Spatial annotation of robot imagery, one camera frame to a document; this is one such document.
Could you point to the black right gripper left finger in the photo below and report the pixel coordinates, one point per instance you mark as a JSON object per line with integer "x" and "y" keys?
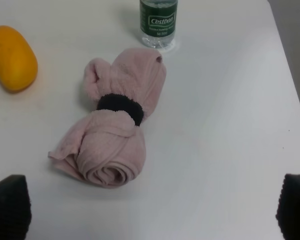
{"x": 15, "y": 208}

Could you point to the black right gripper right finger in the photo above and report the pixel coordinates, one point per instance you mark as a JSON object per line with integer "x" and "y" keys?
{"x": 288, "y": 211}

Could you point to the pink rolled towel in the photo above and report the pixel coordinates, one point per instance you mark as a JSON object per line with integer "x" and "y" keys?
{"x": 107, "y": 147}

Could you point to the yellow mango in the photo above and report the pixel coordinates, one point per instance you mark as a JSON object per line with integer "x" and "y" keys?
{"x": 18, "y": 62}

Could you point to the clear water bottle green label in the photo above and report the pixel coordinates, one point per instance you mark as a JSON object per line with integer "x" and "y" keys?
{"x": 158, "y": 22}

